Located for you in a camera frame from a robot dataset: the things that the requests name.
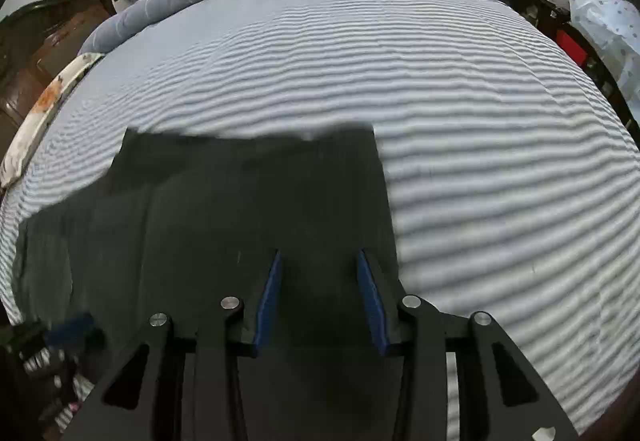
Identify dark grey denim pants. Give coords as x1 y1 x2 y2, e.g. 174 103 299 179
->
12 127 400 440

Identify grey white striped bed sheet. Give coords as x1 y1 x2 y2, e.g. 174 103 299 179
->
1 0 639 430

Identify floral white orange pillow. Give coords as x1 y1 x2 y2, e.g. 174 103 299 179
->
1 52 104 190

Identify dark carved wooden headboard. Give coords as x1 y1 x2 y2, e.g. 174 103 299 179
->
0 0 116 152

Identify white dotted cloth cover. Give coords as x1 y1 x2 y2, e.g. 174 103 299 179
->
546 0 640 120

